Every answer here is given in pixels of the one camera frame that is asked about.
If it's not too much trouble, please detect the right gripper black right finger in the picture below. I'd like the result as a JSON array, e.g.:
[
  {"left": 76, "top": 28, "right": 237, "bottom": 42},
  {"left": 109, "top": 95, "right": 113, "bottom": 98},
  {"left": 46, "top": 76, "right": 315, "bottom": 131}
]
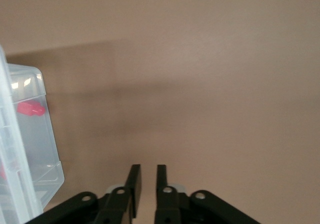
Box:
[{"left": 153, "top": 164, "right": 191, "bottom": 224}]

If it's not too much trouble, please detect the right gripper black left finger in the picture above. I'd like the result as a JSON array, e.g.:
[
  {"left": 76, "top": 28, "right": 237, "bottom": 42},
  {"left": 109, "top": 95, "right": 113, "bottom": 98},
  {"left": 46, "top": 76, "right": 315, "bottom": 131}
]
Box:
[{"left": 94, "top": 164, "right": 142, "bottom": 224}]

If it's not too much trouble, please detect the clear plastic storage box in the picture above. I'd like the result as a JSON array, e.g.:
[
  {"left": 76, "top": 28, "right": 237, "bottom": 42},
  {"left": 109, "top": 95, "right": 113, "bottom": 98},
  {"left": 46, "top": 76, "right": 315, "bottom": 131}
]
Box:
[{"left": 7, "top": 63, "right": 65, "bottom": 210}]

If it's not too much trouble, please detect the red toy building block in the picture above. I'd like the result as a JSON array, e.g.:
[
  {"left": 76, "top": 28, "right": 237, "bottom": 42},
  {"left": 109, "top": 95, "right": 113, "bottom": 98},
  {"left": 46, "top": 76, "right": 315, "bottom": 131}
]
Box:
[
  {"left": 0, "top": 162, "right": 8, "bottom": 181},
  {"left": 16, "top": 101, "right": 46, "bottom": 117}
]

